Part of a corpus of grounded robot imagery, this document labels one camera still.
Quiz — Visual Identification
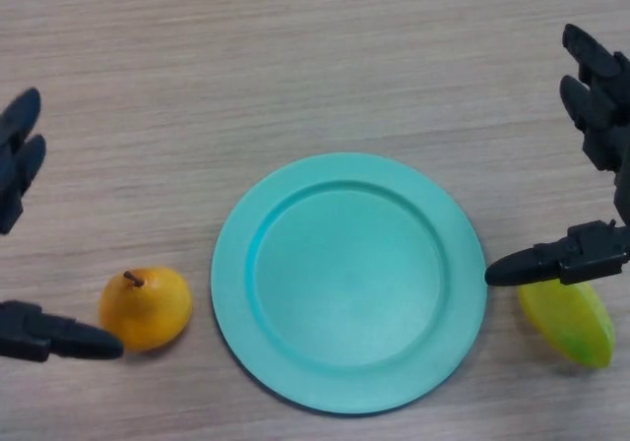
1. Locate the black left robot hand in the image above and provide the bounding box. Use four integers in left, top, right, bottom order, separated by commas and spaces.
0, 88, 124, 363

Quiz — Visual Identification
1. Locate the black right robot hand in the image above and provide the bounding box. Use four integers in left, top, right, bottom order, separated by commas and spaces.
484, 23, 630, 288

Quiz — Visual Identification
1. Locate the yellow pear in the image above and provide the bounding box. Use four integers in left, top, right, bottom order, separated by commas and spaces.
97, 266, 194, 353

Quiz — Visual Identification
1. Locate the green round plate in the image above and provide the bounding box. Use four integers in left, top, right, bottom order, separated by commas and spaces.
210, 152, 488, 415

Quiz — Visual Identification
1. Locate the yellow-green starfruit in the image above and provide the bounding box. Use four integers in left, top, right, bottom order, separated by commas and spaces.
517, 281, 616, 369

